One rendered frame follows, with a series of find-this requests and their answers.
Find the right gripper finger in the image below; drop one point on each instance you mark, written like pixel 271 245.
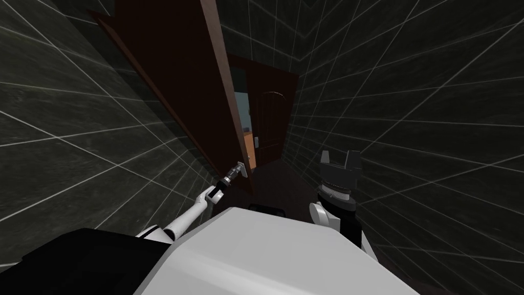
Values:
pixel 325 157
pixel 353 159

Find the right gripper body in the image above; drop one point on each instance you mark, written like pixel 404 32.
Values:
pixel 340 175

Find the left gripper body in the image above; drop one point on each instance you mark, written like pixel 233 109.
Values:
pixel 242 169

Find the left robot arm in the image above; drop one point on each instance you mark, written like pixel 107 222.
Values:
pixel 187 218

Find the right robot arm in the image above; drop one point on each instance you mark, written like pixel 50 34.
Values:
pixel 342 215

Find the brown arched-panel door leaf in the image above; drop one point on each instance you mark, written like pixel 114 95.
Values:
pixel 272 119

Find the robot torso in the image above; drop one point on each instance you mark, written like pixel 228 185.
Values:
pixel 262 254

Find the dark brown door leaf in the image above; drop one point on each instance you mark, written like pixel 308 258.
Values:
pixel 180 82

